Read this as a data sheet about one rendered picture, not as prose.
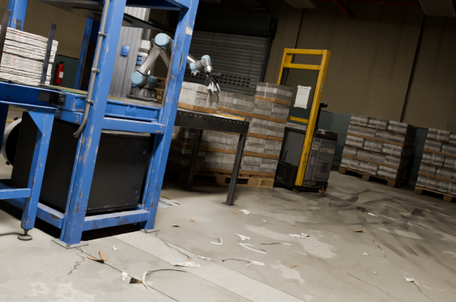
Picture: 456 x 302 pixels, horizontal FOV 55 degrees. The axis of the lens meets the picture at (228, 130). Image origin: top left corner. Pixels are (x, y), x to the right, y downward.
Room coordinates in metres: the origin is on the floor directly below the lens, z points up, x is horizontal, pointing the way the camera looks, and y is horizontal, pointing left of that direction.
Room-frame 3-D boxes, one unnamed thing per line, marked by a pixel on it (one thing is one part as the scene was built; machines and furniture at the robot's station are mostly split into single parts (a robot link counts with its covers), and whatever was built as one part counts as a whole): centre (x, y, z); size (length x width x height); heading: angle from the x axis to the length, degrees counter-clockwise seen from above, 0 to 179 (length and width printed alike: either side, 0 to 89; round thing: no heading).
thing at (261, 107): (5.43, -0.24, 0.95); 0.38 x 0.29 x 0.23; 40
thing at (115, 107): (2.82, 0.93, 0.75); 0.70 x 0.65 x 0.10; 149
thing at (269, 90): (5.62, -0.47, 0.65); 0.39 x 0.30 x 1.29; 40
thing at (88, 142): (2.34, 0.72, 0.77); 0.09 x 0.09 x 1.55; 59
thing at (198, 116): (3.56, 0.18, 0.74); 1.34 x 0.05 x 0.12; 149
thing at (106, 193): (2.82, 0.93, 0.38); 0.94 x 0.69 x 0.63; 59
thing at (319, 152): (6.13, -1.09, 0.40); 0.69 x 0.55 x 0.80; 40
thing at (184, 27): (2.85, 0.40, 0.77); 0.09 x 0.09 x 1.55; 59
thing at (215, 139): (5.16, 0.09, 0.42); 1.17 x 0.39 x 0.83; 130
